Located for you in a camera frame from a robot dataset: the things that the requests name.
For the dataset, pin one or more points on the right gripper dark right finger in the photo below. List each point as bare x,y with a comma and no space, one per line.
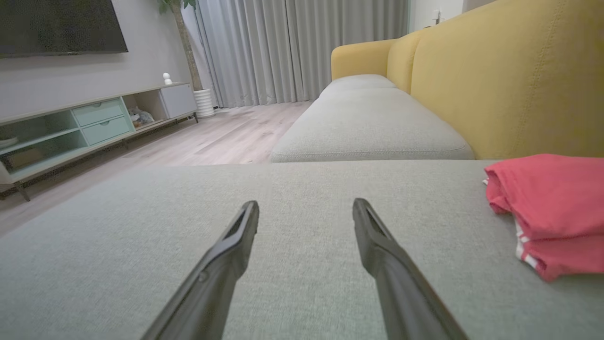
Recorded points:
396,283

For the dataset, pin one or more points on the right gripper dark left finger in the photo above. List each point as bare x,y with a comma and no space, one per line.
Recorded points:
222,278

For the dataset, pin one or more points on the red basketball jersey number 23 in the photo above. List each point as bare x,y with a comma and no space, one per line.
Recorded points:
552,193

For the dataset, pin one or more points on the large grey sofa chaise cushion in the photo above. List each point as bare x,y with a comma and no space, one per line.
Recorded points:
306,198

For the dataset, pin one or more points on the long grey sofa seat cushion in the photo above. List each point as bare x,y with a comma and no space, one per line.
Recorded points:
368,123

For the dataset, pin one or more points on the white ribbed plant pot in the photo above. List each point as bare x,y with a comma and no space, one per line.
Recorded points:
204,103

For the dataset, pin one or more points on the grey plush toy in cabinet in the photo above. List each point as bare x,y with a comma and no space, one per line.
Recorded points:
141,117

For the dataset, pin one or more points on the long low TV cabinet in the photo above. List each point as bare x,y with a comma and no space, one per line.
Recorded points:
177,99

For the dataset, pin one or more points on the mint green cabinet drawer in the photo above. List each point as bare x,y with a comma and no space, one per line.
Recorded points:
106,130
96,112

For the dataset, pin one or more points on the small grey sofa seat cushion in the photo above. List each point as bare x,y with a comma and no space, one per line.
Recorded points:
358,81

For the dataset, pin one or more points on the small white figurine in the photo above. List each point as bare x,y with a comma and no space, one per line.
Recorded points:
167,79

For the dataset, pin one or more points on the narrow yellow sofa backrest cushion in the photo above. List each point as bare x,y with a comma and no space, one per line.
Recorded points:
401,61

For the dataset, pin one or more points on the yellow sofa armrest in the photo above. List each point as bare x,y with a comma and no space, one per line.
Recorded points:
361,56

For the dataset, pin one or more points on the wide yellow sofa backrest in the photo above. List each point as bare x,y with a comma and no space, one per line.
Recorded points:
509,80

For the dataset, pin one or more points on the brown box in cabinet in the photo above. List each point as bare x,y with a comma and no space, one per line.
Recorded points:
21,159

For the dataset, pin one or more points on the indoor plant with thin trunk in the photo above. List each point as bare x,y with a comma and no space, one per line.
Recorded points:
185,47

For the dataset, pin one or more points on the grey pleated curtain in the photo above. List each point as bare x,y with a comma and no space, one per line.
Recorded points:
283,47

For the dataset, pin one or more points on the light dish on cabinet shelf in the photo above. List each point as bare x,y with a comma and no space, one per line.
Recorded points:
7,141

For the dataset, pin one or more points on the white wall switch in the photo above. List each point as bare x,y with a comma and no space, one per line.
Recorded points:
438,16

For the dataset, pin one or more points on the black wall television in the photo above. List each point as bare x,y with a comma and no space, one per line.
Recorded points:
56,23

